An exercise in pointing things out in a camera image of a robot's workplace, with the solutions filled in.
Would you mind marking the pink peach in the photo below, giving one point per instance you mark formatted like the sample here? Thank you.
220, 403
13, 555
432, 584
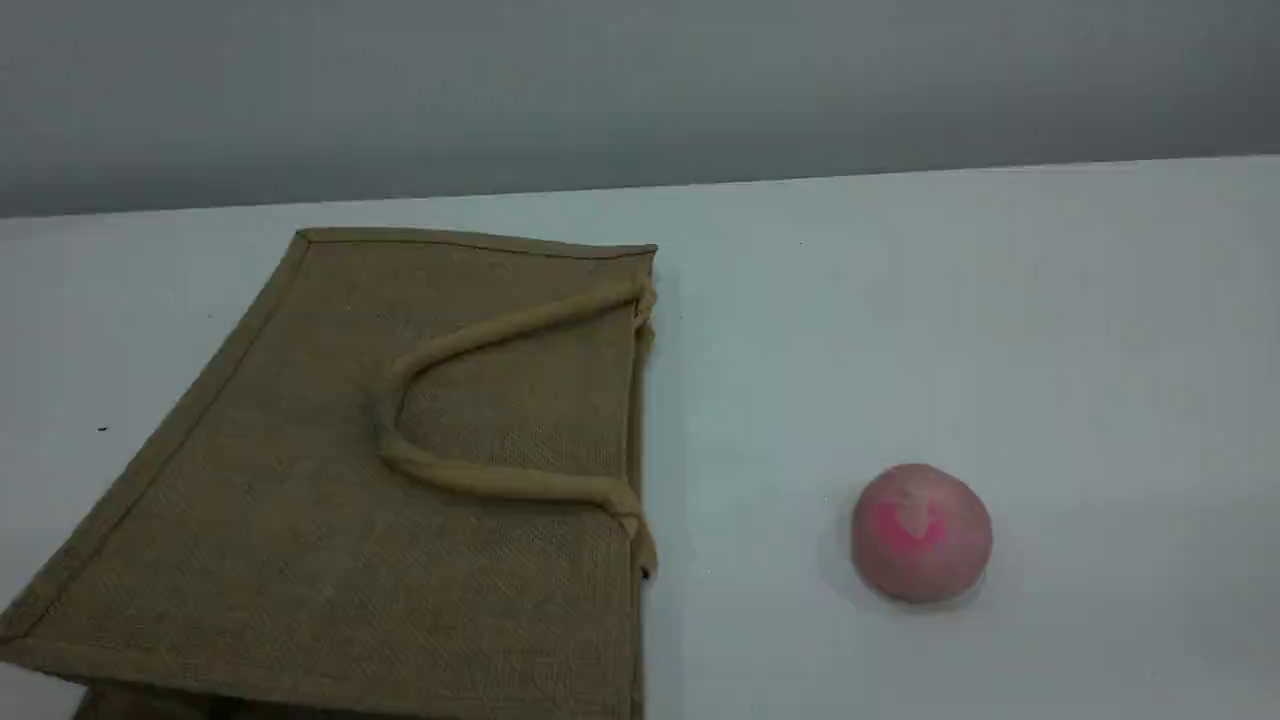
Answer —
921, 535

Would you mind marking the brown jute tote bag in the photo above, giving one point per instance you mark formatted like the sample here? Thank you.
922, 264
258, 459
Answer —
300, 500

